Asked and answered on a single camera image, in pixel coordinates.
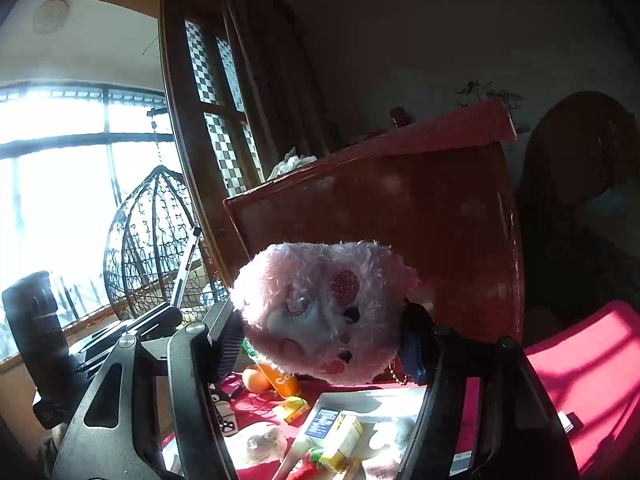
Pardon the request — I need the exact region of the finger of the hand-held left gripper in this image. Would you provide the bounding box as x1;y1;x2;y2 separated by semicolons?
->
75;304;183;376

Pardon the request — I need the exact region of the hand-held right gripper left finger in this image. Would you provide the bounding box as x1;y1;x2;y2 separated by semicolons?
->
52;302;246;480

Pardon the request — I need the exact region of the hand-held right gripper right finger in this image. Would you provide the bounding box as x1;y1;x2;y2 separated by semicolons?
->
399;302;581;480

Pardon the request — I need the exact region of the white cardboard tray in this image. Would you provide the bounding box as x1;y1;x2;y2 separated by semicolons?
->
272;385;481;480

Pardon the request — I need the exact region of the white plush toy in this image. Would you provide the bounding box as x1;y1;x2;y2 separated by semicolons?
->
369;417;418;453

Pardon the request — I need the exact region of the pink plush toy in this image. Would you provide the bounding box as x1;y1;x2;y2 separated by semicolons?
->
230;241;421;386

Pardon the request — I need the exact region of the small blue and white box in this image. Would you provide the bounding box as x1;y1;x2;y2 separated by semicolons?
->
304;406;343;440

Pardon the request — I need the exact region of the orange fruit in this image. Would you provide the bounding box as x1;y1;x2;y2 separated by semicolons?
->
242;367;271;393

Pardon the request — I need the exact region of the metal rod stand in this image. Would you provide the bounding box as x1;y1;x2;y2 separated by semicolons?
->
170;227;205;311

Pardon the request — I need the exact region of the orange paper cup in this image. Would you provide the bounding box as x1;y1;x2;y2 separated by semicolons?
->
255;362;302;397

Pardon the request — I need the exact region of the black wicker hanging chair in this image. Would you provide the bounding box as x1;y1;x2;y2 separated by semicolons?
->
102;165;231;321

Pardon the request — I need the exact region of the small yellow box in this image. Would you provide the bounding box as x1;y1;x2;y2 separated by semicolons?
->
272;395;311;422

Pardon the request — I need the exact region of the clear plastic wrapper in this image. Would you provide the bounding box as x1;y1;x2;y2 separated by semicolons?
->
225;421;290;467

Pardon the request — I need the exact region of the yellow and white medicine box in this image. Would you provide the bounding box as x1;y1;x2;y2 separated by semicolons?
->
319;414;364;473

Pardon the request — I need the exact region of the pink medicine box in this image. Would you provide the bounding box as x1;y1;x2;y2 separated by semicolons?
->
361;452;401;480

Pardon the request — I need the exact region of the large window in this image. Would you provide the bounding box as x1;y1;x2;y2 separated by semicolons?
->
0;80;186;361

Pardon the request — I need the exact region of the red strawberry shaped item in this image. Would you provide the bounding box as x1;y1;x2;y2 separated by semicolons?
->
292;447;326;480

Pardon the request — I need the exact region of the reddish brown wooden cabinet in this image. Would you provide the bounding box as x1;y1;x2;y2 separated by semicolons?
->
222;99;526;356

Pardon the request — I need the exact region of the red cloth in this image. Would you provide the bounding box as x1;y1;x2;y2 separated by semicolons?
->
160;300;640;480

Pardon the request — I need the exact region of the white plastic bag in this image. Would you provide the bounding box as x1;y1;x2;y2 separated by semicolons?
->
265;146;318;181

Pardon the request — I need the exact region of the wooden door with checkered glass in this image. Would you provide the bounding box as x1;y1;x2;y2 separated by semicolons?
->
160;0;281;281

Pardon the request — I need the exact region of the dark arched wooden headboard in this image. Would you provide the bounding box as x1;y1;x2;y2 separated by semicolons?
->
515;91;640;321

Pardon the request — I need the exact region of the dark curtain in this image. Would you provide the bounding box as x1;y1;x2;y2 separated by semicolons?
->
215;0;341;161

